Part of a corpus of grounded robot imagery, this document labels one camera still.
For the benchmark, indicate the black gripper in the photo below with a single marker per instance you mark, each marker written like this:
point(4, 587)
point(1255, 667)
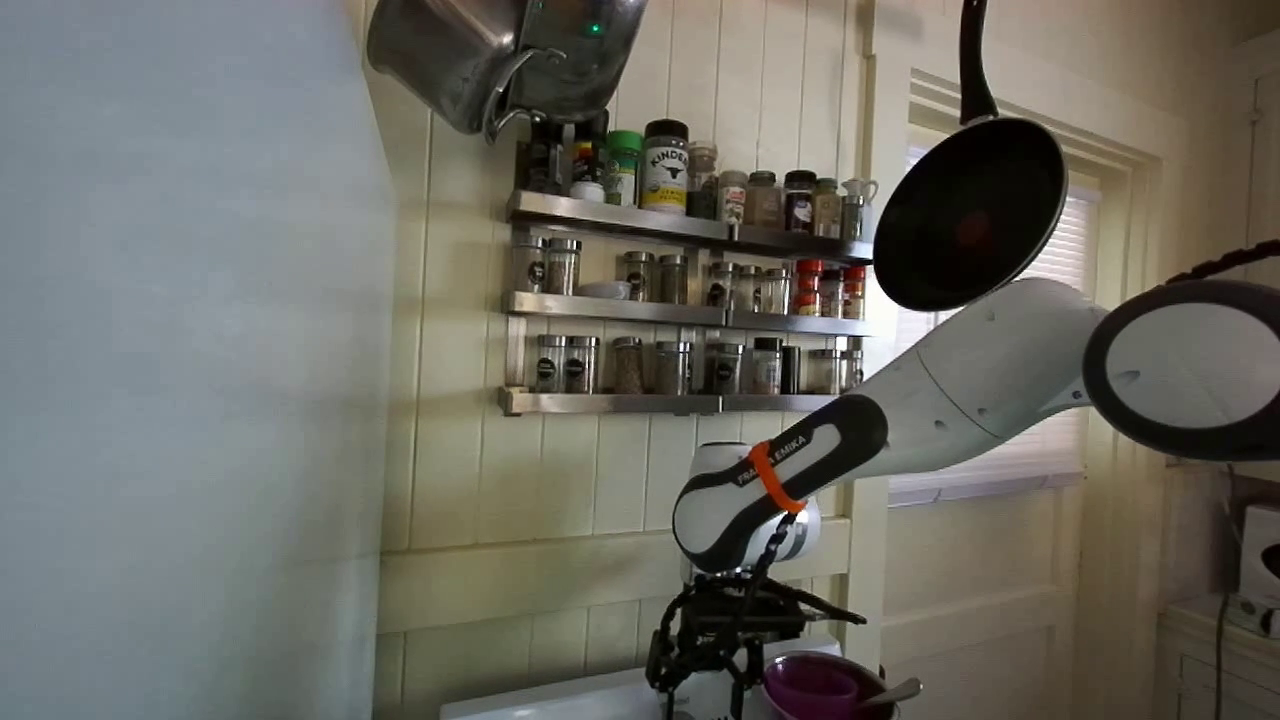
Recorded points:
point(722, 641)

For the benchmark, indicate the purple plastic bowl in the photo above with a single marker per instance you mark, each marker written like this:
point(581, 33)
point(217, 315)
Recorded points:
point(812, 673)

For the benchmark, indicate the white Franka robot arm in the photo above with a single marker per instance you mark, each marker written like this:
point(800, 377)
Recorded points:
point(986, 384)

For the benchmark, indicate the metal bowl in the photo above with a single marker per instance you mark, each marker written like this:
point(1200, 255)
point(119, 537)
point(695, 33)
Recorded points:
point(771, 696)

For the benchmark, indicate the metal spice shelf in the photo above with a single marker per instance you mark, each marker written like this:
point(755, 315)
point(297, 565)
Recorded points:
point(666, 402)
point(666, 318)
point(624, 221)

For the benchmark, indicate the glass spice jar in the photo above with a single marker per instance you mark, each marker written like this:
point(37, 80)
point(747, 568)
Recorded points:
point(764, 367)
point(624, 367)
point(634, 278)
point(561, 264)
point(821, 368)
point(731, 202)
point(722, 367)
point(852, 367)
point(747, 286)
point(544, 361)
point(774, 291)
point(702, 183)
point(666, 278)
point(526, 263)
point(827, 207)
point(762, 202)
point(581, 361)
point(716, 283)
point(857, 209)

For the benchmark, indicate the red cap spice jar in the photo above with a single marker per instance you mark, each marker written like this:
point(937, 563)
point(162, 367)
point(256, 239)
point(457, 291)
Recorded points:
point(852, 291)
point(809, 286)

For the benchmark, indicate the black label spice jar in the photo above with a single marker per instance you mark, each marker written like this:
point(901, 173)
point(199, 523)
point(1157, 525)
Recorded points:
point(800, 202)

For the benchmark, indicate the green cap spice bottle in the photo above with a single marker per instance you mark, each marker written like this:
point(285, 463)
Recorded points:
point(622, 166)

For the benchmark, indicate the small white label bottle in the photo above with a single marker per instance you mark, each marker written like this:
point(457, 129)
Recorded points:
point(587, 173)

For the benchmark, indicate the dark spice bottle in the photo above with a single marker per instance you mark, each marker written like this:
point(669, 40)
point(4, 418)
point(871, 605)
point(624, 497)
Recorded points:
point(542, 154)

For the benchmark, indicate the hanging steel bowl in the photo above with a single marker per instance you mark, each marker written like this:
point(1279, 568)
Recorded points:
point(574, 53)

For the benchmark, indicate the white gas stove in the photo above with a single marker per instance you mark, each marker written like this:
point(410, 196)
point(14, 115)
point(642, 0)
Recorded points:
point(561, 702)

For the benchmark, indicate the white door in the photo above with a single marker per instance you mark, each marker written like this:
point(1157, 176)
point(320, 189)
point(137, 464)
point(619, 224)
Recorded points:
point(986, 613)

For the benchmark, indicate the white cabinet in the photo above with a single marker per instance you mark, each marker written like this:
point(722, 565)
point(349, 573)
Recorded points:
point(1200, 667)

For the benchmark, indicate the large black lid jar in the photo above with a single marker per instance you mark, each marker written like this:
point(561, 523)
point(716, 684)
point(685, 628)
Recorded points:
point(666, 166)

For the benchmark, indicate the hanging black frying pan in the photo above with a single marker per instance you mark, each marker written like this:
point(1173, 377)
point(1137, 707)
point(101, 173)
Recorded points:
point(973, 215)

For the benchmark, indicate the white box device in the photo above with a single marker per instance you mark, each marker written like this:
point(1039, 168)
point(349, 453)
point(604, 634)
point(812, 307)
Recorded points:
point(1262, 563)

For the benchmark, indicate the white window blind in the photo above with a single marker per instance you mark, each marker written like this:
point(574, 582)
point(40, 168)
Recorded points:
point(1078, 232)

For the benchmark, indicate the white refrigerator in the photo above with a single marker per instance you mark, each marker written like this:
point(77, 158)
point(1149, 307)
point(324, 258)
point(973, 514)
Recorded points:
point(186, 402)

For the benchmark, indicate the hanging steel pot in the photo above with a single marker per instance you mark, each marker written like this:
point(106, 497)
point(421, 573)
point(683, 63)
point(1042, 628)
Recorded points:
point(443, 63)

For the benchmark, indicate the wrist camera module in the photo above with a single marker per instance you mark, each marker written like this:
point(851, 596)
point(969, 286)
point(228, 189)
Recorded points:
point(774, 601)

